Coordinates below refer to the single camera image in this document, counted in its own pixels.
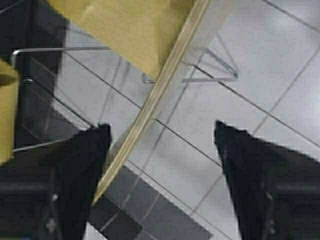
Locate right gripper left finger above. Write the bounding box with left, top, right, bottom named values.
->
left=37, top=123, right=112, bottom=240

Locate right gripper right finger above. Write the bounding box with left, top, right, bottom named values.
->
left=214, top=120, right=320, bottom=240

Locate yellow wooden chair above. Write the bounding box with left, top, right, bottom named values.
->
left=0, top=0, right=240, bottom=207
left=0, top=48, right=111, bottom=166

